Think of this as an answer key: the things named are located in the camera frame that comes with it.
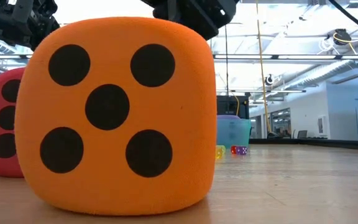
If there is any black computer case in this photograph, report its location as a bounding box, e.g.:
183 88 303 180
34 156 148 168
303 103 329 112
216 95 250 119

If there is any black hanging cable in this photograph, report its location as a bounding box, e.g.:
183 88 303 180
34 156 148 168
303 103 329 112
224 24 229 97

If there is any yellow cable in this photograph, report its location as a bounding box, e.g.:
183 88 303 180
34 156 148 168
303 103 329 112
255 0 273 135

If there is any small clear yellow die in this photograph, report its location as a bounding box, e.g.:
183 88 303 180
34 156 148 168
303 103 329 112
215 145 226 160

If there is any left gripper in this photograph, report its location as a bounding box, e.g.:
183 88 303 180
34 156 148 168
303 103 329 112
0 0 60 51

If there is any teal translucent plastic bin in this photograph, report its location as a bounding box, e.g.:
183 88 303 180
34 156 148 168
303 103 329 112
216 117 252 149

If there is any large orange foam die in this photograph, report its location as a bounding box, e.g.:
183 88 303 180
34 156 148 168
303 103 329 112
14 17 218 217

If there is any black aluminium table frame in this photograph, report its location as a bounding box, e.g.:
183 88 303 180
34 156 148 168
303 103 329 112
249 138 358 151

